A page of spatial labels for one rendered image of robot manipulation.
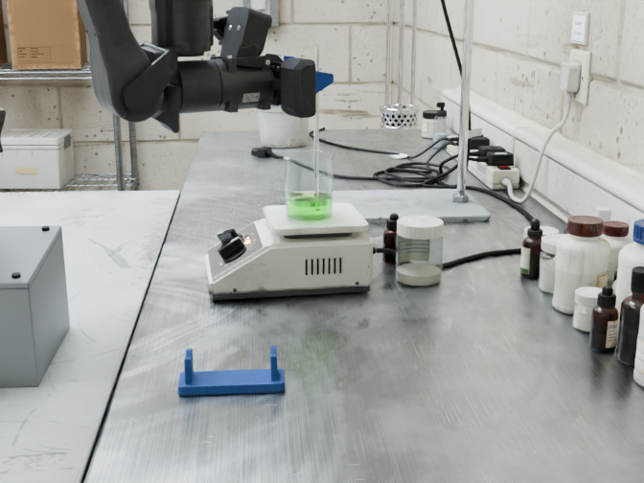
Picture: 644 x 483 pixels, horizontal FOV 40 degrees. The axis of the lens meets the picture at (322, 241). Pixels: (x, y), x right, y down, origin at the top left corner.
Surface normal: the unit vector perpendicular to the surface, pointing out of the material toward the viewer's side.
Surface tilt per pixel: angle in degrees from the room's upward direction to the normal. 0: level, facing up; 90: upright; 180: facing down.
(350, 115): 90
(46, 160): 92
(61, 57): 89
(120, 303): 0
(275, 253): 90
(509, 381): 0
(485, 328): 0
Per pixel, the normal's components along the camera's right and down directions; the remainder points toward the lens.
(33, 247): 0.01, -0.93
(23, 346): 0.07, 0.28
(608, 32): -1.00, 0.02
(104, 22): 0.52, 0.31
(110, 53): 0.35, -0.16
